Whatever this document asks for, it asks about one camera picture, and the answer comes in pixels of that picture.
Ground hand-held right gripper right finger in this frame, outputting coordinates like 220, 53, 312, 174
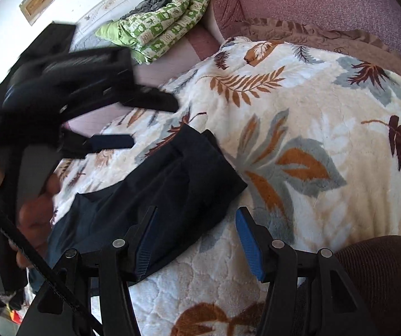
235, 207, 376, 336

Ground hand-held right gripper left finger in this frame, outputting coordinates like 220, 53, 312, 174
16, 206, 159, 336

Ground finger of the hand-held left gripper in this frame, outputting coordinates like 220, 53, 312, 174
59, 129, 135, 160
116, 83, 180, 114

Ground dark navy pants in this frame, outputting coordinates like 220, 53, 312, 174
29, 124, 249, 288

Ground person's left hand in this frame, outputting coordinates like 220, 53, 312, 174
0, 153, 61, 271

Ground green patterned quilt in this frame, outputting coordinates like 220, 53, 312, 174
94, 0, 212, 66

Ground mauve bed sheet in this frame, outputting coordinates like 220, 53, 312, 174
64, 25, 222, 138

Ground white patterned sheet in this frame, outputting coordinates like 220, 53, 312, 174
70, 0, 188, 54

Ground grey cloth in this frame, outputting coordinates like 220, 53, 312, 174
119, 0, 177, 20

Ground person's brown trouser leg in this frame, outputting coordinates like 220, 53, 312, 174
291, 234, 401, 336

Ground white leaf print fleece blanket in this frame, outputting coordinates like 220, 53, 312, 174
51, 37, 401, 336

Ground brown ruffled bed cover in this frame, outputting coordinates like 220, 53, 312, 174
221, 17, 401, 96

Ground black ribbed cable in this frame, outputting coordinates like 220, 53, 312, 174
0, 192, 103, 336

